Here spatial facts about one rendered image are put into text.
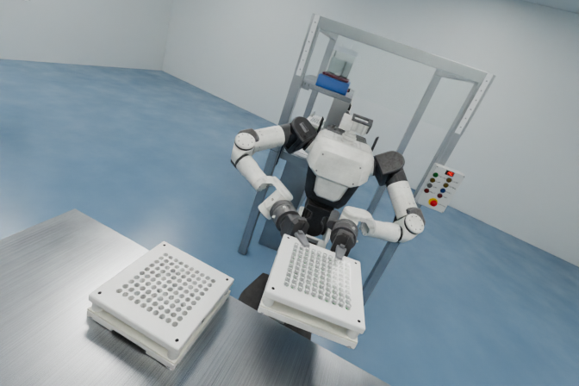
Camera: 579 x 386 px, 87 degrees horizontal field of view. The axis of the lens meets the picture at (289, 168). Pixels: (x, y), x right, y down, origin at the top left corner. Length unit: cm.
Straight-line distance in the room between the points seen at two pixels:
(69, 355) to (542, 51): 534
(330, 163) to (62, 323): 97
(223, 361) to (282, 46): 550
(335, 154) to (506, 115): 420
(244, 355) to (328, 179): 74
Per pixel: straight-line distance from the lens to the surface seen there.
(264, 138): 124
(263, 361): 88
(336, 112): 196
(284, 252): 87
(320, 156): 127
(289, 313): 80
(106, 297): 85
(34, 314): 94
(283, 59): 592
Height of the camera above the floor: 158
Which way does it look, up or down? 22 degrees down
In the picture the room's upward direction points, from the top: 19 degrees clockwise
